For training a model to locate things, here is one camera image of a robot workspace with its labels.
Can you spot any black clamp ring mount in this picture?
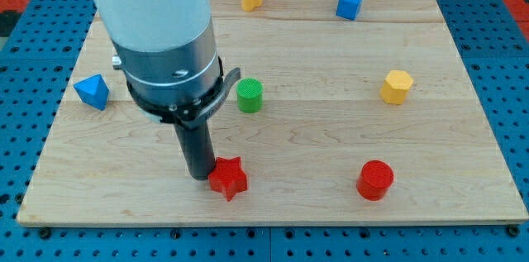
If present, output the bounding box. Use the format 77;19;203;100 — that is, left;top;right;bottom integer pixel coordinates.
126;68;241;129

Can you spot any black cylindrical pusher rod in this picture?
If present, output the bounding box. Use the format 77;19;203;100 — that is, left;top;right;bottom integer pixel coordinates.
174;122;216;180

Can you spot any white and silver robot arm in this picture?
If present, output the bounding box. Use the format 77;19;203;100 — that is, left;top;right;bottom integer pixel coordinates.
93;0;241;180

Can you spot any red star block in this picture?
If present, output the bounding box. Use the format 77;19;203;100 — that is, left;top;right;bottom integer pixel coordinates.
207;156;248;202

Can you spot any green cylinder block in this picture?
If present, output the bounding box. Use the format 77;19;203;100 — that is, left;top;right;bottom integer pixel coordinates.
236;78;264;113

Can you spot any blue triangular block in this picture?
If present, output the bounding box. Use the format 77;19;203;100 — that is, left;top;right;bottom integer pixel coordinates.
74;74;110;111

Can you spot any light wooden board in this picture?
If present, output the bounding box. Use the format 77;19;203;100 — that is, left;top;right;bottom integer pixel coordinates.
17;0;528;228

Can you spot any red cylinder block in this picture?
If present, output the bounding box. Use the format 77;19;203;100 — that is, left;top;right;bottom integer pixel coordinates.
356;160;394;201

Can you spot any blue cube block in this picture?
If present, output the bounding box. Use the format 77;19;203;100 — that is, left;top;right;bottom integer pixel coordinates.
336;0;363;21

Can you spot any yellow hexagon block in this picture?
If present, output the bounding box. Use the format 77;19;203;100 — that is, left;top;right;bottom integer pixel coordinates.
379;70;414;105

